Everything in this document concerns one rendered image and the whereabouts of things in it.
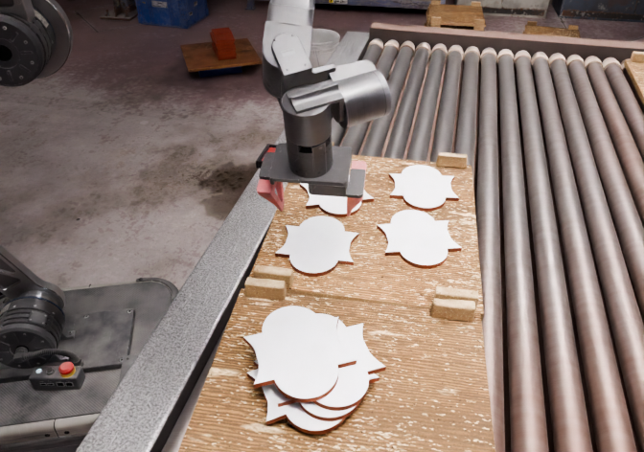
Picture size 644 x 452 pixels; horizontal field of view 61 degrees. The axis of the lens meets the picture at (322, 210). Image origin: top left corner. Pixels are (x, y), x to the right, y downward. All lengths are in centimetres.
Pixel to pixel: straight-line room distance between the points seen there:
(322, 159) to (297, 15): 17
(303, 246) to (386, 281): 15
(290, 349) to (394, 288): 21
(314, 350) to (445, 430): 18
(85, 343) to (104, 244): 84
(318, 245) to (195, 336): 24
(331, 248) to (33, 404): 107
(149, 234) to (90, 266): 29
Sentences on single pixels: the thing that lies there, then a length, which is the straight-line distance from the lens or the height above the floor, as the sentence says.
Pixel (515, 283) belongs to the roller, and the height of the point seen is 92.
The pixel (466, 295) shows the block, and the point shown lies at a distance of 80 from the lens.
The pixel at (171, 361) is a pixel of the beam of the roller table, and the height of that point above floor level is 91.
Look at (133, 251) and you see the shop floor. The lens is 247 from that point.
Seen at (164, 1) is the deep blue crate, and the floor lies 22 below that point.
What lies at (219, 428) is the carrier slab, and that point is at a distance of 69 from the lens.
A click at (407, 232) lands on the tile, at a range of 93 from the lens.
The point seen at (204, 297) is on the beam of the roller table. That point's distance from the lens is 86.
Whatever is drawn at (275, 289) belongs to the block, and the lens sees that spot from 79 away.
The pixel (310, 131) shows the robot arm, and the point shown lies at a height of 121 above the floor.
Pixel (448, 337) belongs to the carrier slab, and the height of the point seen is 94.
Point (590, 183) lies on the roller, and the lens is 120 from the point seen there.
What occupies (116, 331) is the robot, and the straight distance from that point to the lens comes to 178.
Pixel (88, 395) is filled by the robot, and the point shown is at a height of 24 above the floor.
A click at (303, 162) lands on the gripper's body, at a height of 116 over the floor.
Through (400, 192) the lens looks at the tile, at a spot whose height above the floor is 94.
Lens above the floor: 151
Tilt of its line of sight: 36 degrees down
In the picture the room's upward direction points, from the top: straight up
